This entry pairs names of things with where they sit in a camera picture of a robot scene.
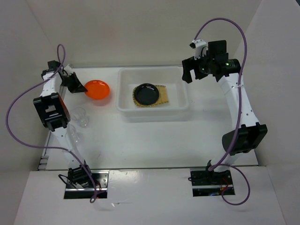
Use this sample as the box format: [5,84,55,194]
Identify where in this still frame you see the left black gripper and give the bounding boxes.
[60,72,88,93]

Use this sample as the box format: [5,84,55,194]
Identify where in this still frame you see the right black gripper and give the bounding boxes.
[182,50,214,83]

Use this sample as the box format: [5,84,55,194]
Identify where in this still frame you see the orange plastic plate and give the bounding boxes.
[84,80,110,100]

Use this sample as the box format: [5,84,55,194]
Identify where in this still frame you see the woven bamboo basket tray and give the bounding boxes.
[132,85,169,107]

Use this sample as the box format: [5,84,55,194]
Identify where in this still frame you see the black round plate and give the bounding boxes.
[133,83,159,106]

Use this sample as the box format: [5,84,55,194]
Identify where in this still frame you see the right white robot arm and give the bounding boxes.
[182,39,268,185]

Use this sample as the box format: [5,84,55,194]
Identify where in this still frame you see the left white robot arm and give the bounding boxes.
[33,60,93,188]

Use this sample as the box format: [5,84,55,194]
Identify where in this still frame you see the translucent plastic bin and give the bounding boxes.
[116,66,189,118]

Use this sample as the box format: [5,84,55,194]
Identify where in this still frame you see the clear plastic cup upper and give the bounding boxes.
[70,107,90,128]

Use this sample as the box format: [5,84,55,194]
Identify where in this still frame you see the clear plastic cup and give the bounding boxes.
[67,123,81,143]
[70,107,90,128]

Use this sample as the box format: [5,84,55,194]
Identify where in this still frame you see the clear plastic cup lower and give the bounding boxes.
[67,123,81,143]

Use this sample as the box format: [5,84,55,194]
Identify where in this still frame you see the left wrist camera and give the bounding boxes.
[64,65,74,75]

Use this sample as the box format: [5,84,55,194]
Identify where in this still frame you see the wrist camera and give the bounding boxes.
[189,39,207,60]
[64,65,74,75]

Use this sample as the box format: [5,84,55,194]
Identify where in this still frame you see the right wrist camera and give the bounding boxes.
[189,39,207,60]

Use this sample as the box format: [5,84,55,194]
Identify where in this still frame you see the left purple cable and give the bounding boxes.
[5,44,104,203]

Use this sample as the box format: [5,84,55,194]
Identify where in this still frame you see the purple cable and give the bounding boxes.
[193,18,251,206]
[5,44,104,203]

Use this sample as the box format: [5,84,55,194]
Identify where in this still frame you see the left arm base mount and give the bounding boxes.
[58,167,109,200]

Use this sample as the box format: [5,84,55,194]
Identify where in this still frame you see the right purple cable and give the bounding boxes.
[193,18,251,206]

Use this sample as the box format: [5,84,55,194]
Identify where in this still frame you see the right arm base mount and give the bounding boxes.
[188,168,235,197]

